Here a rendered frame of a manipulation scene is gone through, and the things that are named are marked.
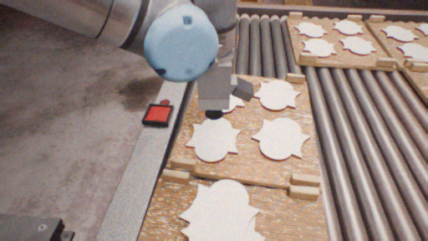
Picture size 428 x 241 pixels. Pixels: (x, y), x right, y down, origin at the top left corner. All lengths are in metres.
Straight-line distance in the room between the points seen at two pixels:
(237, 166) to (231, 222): 0.16
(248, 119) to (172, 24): 0.50
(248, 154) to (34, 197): 1.57
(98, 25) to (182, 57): 0.08
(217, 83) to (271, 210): 0.27
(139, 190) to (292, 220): 0.33
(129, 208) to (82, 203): 1.21
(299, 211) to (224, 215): 0.16
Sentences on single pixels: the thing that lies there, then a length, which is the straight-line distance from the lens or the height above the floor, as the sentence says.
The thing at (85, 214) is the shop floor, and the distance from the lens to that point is 1.74.
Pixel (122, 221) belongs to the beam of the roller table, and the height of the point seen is 0.92.
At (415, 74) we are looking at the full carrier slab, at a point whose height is 0.94.
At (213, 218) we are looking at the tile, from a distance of 0.48.
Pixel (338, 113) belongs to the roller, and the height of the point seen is 0.92.
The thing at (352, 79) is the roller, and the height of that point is 0.91.
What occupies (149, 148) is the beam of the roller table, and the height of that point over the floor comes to 0.92.
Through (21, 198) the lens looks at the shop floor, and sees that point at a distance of 2.00.
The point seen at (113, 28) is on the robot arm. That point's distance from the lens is 0.25.
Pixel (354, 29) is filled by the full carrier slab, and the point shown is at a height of 0.95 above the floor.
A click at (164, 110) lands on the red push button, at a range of 0.74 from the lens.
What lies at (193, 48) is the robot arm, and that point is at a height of 1.30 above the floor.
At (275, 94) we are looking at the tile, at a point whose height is 0.95.
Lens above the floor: 1.41
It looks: 44 degrees down
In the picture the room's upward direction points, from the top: straight up
